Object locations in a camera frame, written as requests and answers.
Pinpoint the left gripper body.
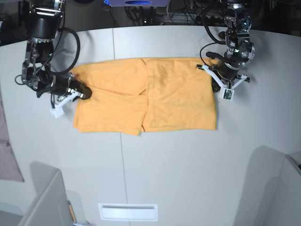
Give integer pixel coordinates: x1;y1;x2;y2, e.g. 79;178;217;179
211;57;246;81

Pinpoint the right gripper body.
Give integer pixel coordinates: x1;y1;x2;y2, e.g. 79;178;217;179
36;73;73;98

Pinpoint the yellow T-shirt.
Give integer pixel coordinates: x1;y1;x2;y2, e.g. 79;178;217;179
73;58;217;136

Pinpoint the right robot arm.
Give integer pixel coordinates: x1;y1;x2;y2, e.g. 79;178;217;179
20;0;92;101

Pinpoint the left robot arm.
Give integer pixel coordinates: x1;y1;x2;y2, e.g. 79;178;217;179
197;0;255;94

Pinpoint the black power strip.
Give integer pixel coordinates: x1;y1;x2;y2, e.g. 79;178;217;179
194;15;225;26

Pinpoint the purple box with blue oval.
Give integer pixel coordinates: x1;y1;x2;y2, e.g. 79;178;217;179
108;0;169;7

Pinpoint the pink cloth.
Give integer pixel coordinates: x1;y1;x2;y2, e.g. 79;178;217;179
0;98;24;182

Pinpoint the grey bin left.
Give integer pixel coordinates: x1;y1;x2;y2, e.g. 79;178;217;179
0;161;90;226

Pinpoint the grey bin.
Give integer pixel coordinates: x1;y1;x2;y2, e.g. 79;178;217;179
233;146;301;226
0;161;90;226

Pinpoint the grey bin right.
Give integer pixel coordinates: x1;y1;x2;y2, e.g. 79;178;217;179
233;146;301;226

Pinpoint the white table slot plate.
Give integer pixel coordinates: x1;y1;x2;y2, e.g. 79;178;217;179
98;203;158;222

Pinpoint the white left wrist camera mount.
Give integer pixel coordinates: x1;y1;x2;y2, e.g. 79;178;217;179
196;65;250;101

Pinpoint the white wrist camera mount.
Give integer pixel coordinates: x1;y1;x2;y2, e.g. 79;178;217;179
49;91;80;119
196;65;250;101

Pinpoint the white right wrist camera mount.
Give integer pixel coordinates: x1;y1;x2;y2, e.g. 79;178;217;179
49;91;80;119

